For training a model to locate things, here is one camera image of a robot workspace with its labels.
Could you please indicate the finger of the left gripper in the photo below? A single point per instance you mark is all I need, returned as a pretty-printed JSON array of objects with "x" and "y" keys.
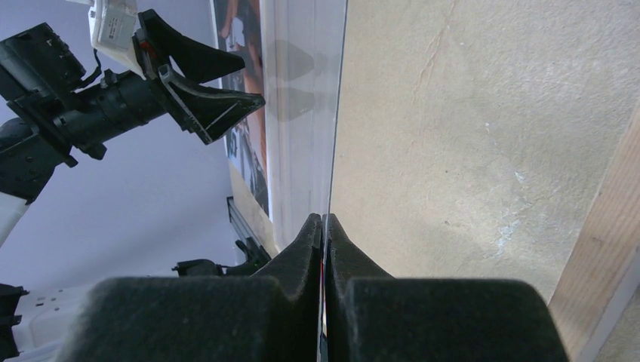
[
  {"x": 198, "y": 62},
  {"x": 207, "y": 112}
]

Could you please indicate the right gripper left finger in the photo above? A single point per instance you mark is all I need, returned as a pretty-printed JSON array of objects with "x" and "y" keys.
[{"x": 271, "y": 315}]

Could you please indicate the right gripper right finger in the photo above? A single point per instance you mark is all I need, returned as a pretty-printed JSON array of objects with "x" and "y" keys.
[{"x": 373, "y": 316}]

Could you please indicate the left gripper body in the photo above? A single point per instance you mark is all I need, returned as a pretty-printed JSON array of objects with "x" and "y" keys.
[{"x": 58, "y": 108}]

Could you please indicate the glossy photo print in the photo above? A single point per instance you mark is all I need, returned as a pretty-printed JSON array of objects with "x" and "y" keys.
[{"x": 237, "y": 29}]

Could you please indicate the clear acrylic sheet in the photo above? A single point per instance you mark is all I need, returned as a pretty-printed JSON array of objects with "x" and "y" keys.
[{"x": 303, "y": 43}]

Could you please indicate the wooden picture frame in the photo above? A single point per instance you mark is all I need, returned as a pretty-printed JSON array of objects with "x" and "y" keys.
[{"x": 602, "y": 272}]

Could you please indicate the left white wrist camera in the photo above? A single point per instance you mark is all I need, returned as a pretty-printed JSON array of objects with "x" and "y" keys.
[{"x": 111, "y": 25}]

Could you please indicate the aluminium rail frame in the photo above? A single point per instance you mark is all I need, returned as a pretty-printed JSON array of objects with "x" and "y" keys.
[{"x": 247, "y": 235}]

